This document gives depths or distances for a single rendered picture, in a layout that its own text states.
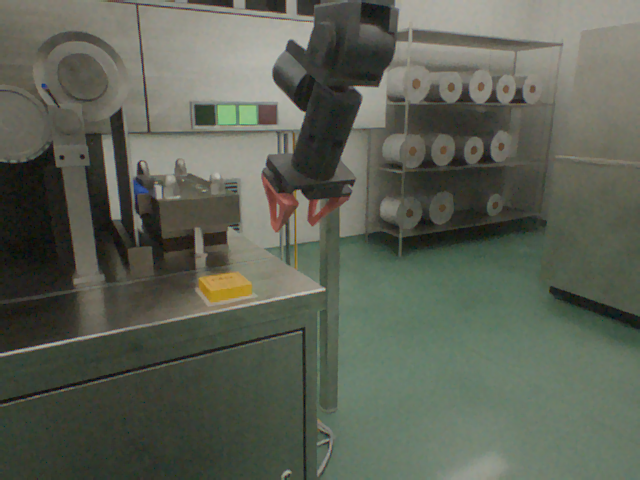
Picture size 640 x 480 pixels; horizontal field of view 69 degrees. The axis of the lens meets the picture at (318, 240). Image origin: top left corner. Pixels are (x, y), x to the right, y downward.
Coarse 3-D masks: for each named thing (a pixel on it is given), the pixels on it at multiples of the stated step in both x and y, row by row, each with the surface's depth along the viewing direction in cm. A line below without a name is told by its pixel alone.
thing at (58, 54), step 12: (60, 48) 78; (72, 48) 78; (84, 48) 79; (96, 48) 80; (48, 60) 77; (60, 60) 78; (108, 60) 81; (48, 72) 78; (108, 72) 82; (48, 84) 78; (108, 84) 82; (60, 96) 79; (108, 96) 83; (84, 108) 81; (96, 108) 82
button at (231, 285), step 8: (232, 272) 81; (200, 280) 78; (208, 280) 77; (216, 280) 77; (224, 280) 77; (232, 280) 77; (240, 280) 77; (200, 288) 78; (208, 288) 74; (216, 288) 73; (224, 288) 74; (232, 288) 74; (240, 288) 75; (248, 288) 76; (208, 296) 74; (216, 296) 73; (224, 296) 74; (232, 296) 75; (240, 296) 75
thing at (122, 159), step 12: (120, 108) 87; (120, 120) 89; (120, 132) 92; (120, 144) 94; (120, 156) 97; (120, 168) 99; (120, 180) 102; (132, 180) 89; (132, 192) 89; (132, 204) 90
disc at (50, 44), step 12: (60, 36) 78; (72, 36) 78; (84, 36) 79; (96, 36) 80; (48, 48) 77; (108, 48) 81; (36, 60) 77; (120, 60) 83; (36, 72) 77; (120, 72) 83; (36, 84) 78; (60, 84) 79; (120, 84) 84; (48, 96) 79; (72, 96) 80; (120, 96) 84; (108, 108) 83; (84, 120) 82; (96, 120) 83
